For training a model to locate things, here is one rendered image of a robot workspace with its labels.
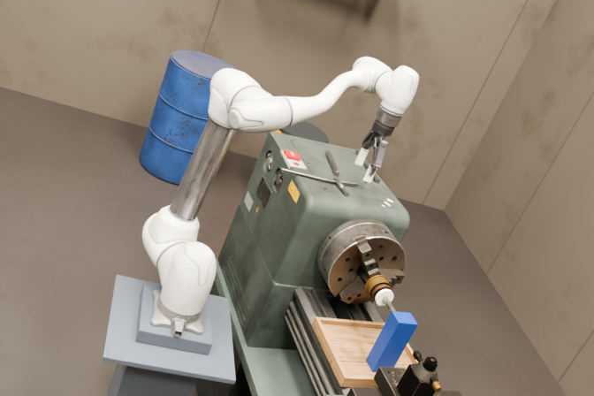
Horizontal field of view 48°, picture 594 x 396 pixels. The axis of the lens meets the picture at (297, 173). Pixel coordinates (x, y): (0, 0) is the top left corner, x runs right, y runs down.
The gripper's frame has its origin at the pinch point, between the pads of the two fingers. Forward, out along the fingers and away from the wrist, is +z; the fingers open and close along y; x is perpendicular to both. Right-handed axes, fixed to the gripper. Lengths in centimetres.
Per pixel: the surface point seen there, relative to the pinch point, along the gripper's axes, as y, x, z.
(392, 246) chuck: 15.8, 16.7, 19.5
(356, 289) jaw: 22.2, 7.8, 37.3
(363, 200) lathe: -6.1, 8.1, 14.5
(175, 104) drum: -225, -51, 82
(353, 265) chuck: 17.9, 4.4, 30.3
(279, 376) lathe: 20, -4, 86
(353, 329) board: 27, 11, 51
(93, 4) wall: -307, -124, 54
